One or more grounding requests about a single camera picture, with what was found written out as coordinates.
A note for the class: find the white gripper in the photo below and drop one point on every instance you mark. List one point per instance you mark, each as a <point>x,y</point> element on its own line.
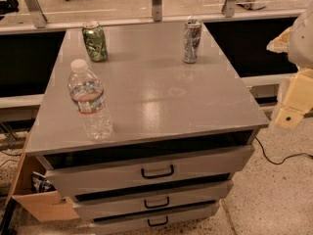
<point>302,44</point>

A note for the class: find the silver blue redbull can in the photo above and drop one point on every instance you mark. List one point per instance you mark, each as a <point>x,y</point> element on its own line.
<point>192,39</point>

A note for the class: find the green soda can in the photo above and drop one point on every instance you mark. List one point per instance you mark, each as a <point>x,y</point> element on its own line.
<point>95,41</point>

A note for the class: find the grey drawer cabinet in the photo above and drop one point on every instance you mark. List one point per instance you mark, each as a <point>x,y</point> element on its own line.
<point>159,104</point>

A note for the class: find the clear plastic water bottle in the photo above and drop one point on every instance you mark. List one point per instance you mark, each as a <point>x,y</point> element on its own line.
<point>87,93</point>

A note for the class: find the middle grey drawer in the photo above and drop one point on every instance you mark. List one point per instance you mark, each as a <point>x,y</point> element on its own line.
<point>153,198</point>

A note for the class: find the grey drawer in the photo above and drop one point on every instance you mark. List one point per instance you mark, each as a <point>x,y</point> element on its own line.
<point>153,198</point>
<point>88,179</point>
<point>153,219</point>

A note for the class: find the bottom grey drawer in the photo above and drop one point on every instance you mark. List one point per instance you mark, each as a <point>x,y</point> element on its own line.
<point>153,219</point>

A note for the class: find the top grey drawer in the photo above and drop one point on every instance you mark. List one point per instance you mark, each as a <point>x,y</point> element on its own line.
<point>88,179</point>

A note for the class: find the crumpled bag in box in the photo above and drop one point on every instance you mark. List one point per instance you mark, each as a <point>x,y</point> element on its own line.
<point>40,183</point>

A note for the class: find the brown cardboard box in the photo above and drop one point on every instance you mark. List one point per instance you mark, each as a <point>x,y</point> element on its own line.
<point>47,206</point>

